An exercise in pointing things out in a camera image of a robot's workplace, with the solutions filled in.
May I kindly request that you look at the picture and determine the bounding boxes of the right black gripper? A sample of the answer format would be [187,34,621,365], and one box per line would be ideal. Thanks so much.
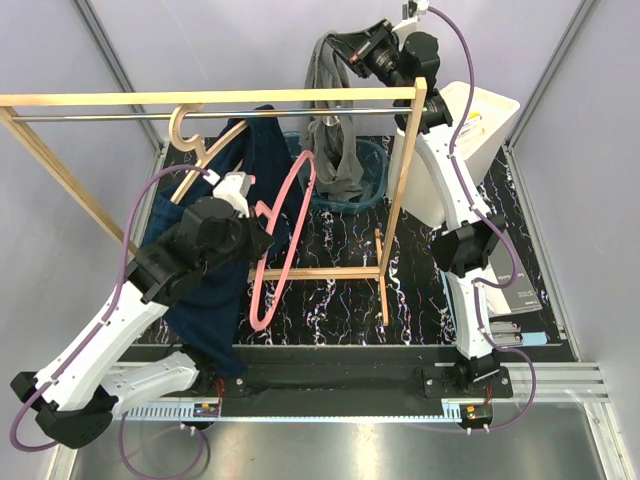
[324,19,408,99]

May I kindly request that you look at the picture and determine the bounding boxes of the pink clothes hanger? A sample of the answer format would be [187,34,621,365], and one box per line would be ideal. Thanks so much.
[247,150,317,332]

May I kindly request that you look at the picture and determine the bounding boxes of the navy blue shorts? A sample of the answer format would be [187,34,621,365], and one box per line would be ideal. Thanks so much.
[142,116,293,378]

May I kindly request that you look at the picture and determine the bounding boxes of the grey shorts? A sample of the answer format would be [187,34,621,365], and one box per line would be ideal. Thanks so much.
[301,34,364,202]

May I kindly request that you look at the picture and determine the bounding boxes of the wooden clothes hanger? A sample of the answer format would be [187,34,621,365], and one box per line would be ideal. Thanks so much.
[168,103,250,203]

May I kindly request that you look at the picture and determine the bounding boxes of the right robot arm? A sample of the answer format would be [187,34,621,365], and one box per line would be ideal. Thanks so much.
[328,20,507,397]

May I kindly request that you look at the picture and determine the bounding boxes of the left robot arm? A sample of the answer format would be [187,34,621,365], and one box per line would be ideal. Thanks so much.
[11,196,274,449]

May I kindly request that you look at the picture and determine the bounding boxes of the black marbled table mat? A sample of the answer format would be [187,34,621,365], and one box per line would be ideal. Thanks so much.
[134,134,566,347]

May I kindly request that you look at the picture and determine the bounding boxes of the teal plastic basket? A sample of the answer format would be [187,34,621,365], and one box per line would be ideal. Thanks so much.
[284,131,389,214]

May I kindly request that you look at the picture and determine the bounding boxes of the white storage box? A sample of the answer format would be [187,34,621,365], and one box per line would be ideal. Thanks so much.
[402,81,520,228]

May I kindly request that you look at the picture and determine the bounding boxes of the white spiral manual booklet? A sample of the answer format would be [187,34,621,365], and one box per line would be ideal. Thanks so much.
[485,259,542,317]

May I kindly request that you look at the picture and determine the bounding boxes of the blue clipboard tray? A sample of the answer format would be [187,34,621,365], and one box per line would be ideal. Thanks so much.
[489,312,564,348]

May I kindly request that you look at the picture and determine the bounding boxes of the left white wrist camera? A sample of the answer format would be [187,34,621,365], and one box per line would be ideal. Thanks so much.
[204,170,255,217]

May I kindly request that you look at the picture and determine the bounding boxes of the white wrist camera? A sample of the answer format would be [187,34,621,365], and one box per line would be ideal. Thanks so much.
[204,170,255,217]
[393,0,430,34]

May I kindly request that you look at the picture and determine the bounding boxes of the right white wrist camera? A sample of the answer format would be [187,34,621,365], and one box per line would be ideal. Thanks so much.
[393,0,430,34]

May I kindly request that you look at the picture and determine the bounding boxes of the metal hanging rail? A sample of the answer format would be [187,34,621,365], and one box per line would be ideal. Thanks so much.
[10,106,411,123]

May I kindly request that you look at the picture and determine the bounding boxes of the wooden clothes rack frame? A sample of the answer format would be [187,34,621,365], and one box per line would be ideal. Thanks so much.
[1,78,427,338]

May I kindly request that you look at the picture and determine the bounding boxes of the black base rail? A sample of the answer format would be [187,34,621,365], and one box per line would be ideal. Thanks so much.
[113,346,513,423]

